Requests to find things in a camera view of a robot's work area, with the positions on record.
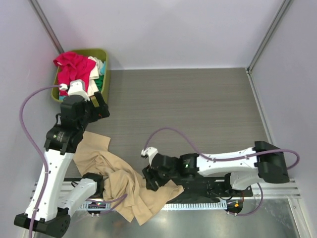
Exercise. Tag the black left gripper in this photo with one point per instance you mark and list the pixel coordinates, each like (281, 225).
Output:
(99, 112)

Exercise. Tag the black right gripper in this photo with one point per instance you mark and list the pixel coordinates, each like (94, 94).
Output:
(149, 174)

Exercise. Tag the beige t shirt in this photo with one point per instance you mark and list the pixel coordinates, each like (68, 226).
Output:
(92, 156)

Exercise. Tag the olive green plastic bin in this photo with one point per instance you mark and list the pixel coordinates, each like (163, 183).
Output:
(94, 52)

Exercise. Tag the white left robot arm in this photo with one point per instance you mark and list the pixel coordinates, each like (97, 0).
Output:
(47, 213)

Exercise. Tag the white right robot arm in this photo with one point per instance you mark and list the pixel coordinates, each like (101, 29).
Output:
(226, 174)

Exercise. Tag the cream t shirt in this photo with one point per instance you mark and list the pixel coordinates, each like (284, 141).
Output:
(94, 74)

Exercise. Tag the green t shirt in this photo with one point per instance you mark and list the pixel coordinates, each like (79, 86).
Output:
(99, 82)

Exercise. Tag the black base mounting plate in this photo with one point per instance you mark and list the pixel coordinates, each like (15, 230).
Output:
(140, 200)

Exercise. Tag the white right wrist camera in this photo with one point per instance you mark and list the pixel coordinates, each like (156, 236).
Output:
(149, 153)

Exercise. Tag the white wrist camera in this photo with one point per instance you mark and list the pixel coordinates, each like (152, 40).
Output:
(149, 153)
(76, 87)

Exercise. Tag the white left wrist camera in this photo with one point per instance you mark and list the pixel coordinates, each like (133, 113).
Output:
(76, 87)

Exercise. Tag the white slotted cable duct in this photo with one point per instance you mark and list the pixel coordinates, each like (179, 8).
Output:
(193, 205)

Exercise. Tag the left aluminium corner post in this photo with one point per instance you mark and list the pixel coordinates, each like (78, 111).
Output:
(46, 25)

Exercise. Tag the aluminium corner post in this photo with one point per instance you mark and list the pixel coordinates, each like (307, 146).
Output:
(46, 25)
(269, 34)

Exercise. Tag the aluminium frame rail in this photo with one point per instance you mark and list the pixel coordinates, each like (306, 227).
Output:
(270, 191)

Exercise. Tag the right aluminium corner post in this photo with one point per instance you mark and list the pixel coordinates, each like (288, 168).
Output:
(269, 34)

